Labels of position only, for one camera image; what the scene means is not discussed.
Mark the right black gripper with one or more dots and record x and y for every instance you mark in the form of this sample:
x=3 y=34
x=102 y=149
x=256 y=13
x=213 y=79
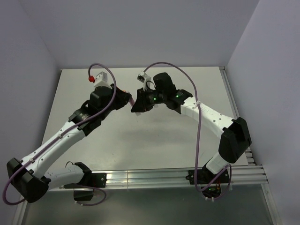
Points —
x=142 y=104

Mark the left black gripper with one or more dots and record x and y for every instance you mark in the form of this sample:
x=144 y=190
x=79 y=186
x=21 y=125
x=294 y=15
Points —
x=123 y=98

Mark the pink marker pen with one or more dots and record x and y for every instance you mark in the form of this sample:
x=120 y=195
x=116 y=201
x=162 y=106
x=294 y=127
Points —
x=132 y=102

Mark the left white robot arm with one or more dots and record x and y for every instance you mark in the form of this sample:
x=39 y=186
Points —
x=31 y=176

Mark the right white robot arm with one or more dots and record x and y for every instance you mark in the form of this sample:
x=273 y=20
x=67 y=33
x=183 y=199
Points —
x=233 y=133

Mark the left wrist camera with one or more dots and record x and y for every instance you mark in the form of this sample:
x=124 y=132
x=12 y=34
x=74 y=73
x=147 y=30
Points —
x=100 y=80

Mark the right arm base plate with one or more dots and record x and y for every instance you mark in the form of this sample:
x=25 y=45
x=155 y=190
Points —
x=212 y=186

